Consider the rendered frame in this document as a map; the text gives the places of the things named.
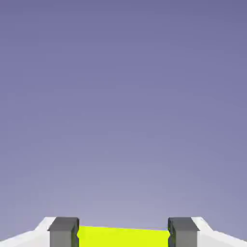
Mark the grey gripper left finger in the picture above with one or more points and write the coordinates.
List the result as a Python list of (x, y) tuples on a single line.
[(61, 231)]

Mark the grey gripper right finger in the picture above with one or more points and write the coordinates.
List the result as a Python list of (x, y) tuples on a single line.
[(183, 231)]

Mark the large yellow box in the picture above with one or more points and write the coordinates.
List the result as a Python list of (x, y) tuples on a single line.
[(123, 237)]

